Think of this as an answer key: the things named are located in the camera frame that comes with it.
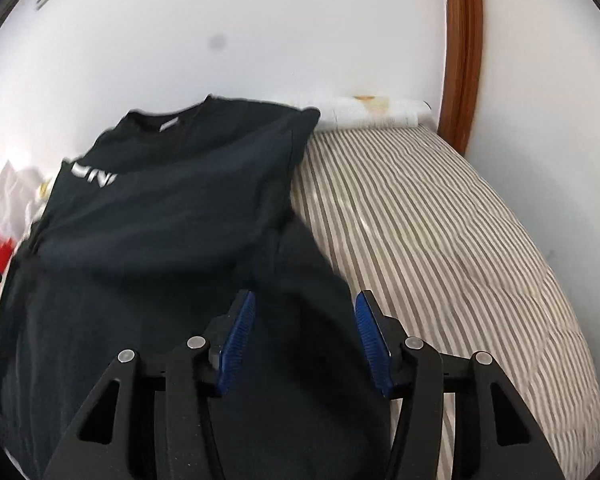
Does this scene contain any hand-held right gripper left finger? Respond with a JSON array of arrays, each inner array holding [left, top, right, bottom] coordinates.
[[42, 290, 256, 480]]

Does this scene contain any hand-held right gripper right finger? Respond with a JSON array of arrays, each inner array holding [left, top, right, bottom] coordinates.
[[355, 290, 566, 480]]

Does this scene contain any black sweatshirt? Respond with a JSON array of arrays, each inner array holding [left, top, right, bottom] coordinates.
[[0, 94, 396, 480]]

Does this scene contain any white plastic bag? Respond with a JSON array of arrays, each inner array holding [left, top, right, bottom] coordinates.
[[0, 160, 57, 241]]

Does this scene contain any striped mattress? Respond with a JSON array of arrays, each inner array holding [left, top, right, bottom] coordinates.
[[290, 125, 600, 480]]

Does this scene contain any wooden door frame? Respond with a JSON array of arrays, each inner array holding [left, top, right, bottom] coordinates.
[[437, 0, 483, 158]]

